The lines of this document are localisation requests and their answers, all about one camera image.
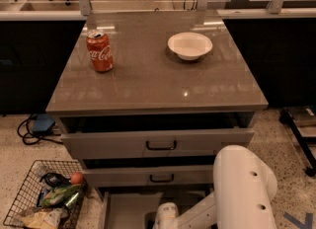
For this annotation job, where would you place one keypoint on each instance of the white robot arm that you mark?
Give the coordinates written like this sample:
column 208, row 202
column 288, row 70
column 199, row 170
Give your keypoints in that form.
column 243, row 188

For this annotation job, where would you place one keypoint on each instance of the grey drawer cabinet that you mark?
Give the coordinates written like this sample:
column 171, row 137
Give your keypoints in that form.
column 150, row 88

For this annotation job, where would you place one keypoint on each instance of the top grey drawer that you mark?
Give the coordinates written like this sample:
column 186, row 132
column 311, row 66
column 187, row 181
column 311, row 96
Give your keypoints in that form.
column 150, row 144

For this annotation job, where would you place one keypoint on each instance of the grey drawer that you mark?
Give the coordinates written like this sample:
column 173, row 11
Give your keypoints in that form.
column 128, row 208
column 150, row 144
column 150, row 176

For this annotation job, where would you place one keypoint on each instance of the middle grey drawer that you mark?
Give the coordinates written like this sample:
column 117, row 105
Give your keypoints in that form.
column 150, row 176

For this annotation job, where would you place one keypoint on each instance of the bottom grey drawer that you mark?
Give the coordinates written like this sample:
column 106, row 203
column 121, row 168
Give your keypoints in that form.
column 128, row 208

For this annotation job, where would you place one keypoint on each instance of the white bowl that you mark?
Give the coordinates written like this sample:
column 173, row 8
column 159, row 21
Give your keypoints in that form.
column 190, row 46

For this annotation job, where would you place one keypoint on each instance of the red coca-cola can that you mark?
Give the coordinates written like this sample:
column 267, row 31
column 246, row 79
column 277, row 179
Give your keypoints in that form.
column 98, row 45

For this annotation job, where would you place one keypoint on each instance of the orange ball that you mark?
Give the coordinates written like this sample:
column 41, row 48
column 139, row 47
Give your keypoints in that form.
column 76, row 178

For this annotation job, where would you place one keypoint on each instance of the blue foot pedal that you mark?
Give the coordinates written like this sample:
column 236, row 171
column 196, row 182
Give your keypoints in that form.
column 43, row 124

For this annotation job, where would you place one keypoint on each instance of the green snack bag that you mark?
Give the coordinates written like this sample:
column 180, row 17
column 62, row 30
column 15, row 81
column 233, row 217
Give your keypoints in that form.
column 57, row 195

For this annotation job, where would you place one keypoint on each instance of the black rolling cart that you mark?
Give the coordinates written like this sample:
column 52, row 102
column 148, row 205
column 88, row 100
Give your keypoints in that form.
column 302, row 122

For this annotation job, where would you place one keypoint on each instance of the yellow snack bag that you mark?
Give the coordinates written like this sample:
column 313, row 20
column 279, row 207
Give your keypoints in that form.
column 43, row 219

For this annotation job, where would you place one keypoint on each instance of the black wire basket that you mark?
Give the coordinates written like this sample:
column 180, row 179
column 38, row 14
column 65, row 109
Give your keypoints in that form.
column 28, row 195

